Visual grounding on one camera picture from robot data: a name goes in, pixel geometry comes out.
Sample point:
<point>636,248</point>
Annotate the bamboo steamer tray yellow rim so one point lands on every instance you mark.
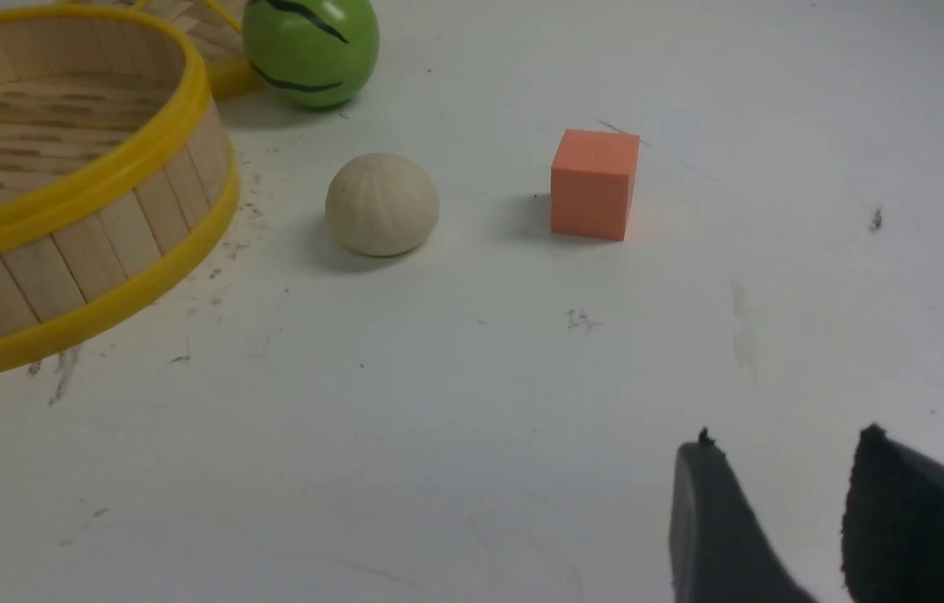
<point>117,176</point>

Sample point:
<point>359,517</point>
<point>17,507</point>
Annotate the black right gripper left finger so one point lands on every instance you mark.
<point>717,548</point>

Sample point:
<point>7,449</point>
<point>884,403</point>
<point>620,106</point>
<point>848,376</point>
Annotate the woven bamboo steamer lid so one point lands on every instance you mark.
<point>215,29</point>

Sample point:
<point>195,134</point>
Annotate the green toy watermelon ball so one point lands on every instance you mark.
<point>315,54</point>

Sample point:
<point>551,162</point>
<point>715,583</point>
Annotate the white toy bun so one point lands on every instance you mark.
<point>382,204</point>

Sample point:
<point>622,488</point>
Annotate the orange foam cube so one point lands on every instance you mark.
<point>591,184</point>

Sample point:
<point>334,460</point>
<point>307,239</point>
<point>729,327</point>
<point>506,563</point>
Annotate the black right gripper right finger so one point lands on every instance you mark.
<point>893,523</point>

